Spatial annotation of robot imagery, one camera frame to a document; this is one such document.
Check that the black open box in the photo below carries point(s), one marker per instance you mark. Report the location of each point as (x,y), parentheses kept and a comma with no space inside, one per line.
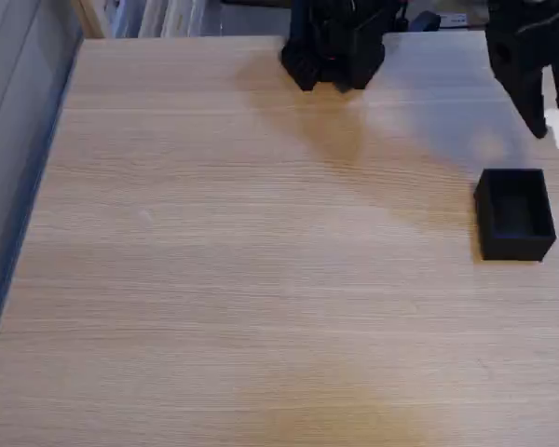
(517,219)

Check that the white label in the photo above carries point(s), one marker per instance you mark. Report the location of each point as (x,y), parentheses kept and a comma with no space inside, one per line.
(453,19)

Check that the dark blue rounded object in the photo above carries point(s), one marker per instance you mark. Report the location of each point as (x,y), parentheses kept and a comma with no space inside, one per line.
(425,21)

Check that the pale hanging sheets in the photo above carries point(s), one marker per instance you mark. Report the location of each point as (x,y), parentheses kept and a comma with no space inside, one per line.
(167,17)

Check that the light wooden frame post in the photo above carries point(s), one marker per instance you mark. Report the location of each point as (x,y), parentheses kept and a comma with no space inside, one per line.
(89,18)

